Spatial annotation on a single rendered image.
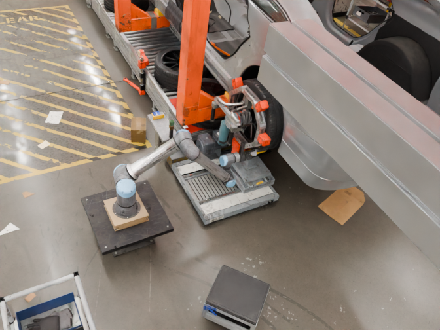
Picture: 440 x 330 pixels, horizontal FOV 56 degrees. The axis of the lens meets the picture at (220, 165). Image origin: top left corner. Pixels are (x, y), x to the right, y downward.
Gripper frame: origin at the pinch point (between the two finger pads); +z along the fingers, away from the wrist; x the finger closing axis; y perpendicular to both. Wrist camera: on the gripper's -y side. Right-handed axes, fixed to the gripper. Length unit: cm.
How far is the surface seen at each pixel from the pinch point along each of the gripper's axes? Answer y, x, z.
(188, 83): -72, -19, -41
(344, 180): 36, 76, 26
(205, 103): -53, -40, -20
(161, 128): -40, -67, -61
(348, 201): 78, -11, 99
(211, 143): -14, -48, -21
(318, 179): 31, 65, 11
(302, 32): -33, 276, -145
